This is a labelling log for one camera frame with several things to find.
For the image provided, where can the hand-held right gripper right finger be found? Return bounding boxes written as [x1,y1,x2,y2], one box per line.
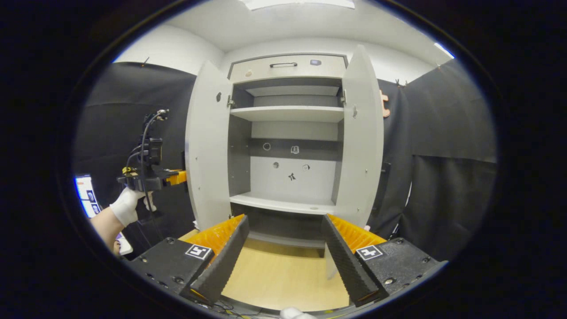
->
[321,214,448,307]

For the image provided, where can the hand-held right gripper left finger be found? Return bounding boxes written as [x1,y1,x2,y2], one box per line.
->
[128,214,250,306]

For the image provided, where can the beige double-door shoe cabinet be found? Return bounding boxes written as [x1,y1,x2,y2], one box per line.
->
[185,44,385,266]

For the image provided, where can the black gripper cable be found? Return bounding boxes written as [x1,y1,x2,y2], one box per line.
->
[126,111,167,231]

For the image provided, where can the white flat object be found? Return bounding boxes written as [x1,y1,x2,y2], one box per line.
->
[116,234,133,256]

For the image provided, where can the beige cabinet door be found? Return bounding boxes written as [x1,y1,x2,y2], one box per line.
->
[185,60,233,231]
[332,44,385,231]

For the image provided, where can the cabinet shelf board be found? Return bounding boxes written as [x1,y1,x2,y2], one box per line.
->
[229,105,345,123]
[229,191,337,216]

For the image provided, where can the large ceiling light panel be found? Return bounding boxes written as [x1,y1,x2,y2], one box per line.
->
[241,0,355,10]

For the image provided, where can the black backdrop cloth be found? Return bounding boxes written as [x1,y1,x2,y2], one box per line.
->
[73,60,497,262]

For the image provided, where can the beige cabinet drawer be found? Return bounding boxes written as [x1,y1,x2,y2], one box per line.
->
[229,55,347,84]

